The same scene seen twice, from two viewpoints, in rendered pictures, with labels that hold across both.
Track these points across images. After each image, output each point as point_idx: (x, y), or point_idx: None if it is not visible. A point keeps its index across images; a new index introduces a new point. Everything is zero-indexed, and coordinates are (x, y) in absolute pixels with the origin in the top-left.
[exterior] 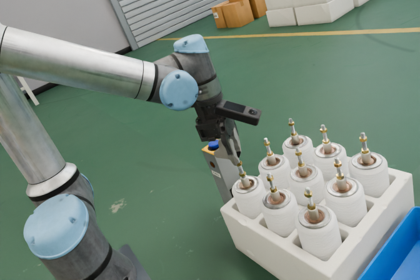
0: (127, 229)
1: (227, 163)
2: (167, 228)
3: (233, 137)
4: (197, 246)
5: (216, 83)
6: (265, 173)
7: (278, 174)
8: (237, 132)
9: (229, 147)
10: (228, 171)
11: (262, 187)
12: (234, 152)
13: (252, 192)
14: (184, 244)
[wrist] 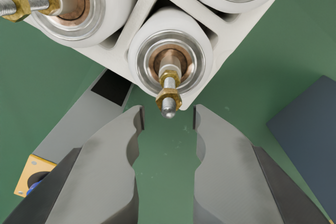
0: (155, 205)
1: (84, 131)
2: (151, 165)
3: (135, 192)
4: (178, 122)
5: None
6: (115, 19)
7: None
8: (58, 171)
9: (298, 196)
10: (97, 122)
11: (177, 18)
12: (230, 142)
13: (201, 42)
14: (176, 138)
